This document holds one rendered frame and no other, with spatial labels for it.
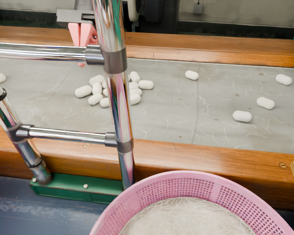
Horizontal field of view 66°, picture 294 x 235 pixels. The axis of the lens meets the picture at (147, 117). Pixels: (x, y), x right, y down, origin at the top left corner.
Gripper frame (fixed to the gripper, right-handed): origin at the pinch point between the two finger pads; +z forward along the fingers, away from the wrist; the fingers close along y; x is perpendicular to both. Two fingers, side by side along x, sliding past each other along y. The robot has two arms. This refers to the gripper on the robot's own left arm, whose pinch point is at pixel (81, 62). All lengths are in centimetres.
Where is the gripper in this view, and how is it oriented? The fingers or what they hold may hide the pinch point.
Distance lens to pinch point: 48.6
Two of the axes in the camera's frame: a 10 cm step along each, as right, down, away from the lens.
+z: -1.0, 9.9, -1.0
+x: 0.8, 1.1, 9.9
